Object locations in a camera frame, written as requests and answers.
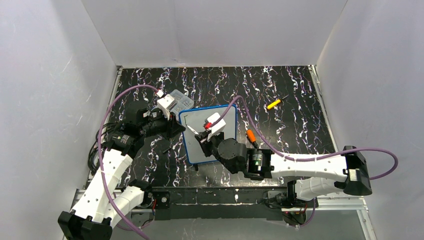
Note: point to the white marker pen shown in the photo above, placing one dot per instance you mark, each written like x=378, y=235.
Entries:
x=192, y=130

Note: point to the clear plastic screw box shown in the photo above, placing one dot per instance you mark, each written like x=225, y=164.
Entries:
x=181, y=101

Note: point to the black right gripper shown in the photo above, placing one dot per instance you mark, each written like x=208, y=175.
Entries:
x=203, y=137

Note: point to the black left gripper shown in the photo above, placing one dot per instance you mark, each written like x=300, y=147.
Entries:
x=170, y=125

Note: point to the orange handled screwdriver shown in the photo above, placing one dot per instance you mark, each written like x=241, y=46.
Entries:
x=252, y=139

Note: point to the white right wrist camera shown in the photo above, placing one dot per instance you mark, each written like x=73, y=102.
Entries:
x=214, y=125

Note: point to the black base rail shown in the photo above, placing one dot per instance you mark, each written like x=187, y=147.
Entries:
x=174, y=203

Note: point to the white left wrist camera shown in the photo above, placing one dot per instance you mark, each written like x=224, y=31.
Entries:
x=166, y=103

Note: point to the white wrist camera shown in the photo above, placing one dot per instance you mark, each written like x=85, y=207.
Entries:
x=214, y=125
x=166, y=103

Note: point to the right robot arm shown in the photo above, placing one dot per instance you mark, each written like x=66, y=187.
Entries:
x=321, y=174

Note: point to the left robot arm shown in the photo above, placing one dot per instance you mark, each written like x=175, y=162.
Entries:
x=97, y=213

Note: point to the yellow handled tool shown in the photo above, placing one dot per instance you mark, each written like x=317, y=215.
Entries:
x=275, y=103

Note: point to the blue framed whiteboard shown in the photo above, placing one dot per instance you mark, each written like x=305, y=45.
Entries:
x=196, y=118

